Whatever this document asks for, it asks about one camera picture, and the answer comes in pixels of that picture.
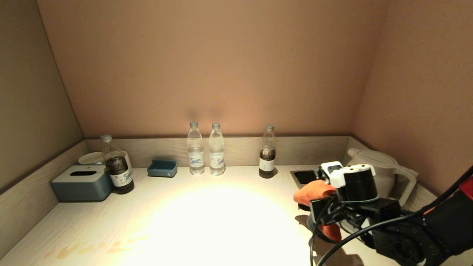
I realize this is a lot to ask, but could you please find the small blue tray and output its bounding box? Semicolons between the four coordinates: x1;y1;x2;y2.
147;159;177;178

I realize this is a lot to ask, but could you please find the orange microfibre cloth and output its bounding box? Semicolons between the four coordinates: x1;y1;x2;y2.
294;180;343;243

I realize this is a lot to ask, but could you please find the blue tissue box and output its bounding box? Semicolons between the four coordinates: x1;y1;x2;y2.
51;165;113;202

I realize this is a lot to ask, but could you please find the white electric kettle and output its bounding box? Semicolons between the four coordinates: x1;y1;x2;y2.
347;148;419;207

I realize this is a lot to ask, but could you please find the white ceramic cup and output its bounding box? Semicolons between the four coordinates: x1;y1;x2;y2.
78;152;104;166

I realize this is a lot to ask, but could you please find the clear water bottle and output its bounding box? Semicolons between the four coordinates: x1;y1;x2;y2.
208;122;226;176
187;122;205;175

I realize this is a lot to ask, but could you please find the large dark drink bottle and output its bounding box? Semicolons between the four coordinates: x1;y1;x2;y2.
100;134;135;195

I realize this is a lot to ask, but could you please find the small dark drink bottle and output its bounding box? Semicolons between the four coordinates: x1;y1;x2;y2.
259;125;276;179

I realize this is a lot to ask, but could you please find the recessed black socket box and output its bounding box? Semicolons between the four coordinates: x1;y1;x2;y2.
290;170;323;185

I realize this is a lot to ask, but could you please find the long black cable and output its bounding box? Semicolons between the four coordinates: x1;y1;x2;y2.
310;168;473;266

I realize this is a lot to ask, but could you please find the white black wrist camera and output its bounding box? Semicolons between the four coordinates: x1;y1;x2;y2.
318;161;379;203

